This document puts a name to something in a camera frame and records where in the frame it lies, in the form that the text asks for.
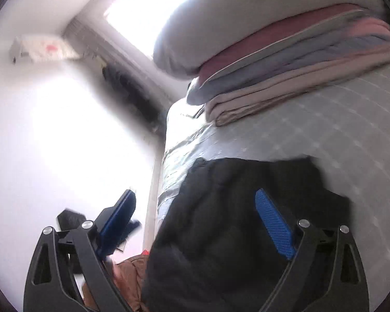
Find black puffer jacket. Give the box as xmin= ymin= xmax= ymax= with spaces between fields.
xmin=142 ymin=157 xmax=351 ymax=311

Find grey pillow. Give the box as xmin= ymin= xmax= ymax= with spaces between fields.
xmin=153 ymin=0 xmax=384 ymax=80

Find folded pink grey blankets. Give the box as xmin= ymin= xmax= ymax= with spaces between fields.
xmin=186 ymin=4 xmax=390 ymax=125

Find white wall air conditioner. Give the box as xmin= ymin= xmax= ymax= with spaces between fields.
xmin=9 ymin=35 xmax=81 ymax=64

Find brown orange garment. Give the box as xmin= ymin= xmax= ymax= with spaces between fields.
xmin=82 ymin=253 xmax=151 ymax=312

